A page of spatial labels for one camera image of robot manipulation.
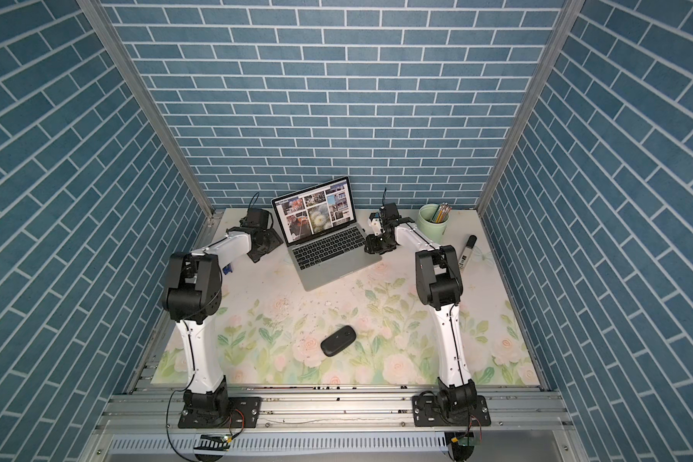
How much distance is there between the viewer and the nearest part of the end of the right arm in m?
0.84

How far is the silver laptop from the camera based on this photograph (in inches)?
40.6

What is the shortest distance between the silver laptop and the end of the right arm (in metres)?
0.04
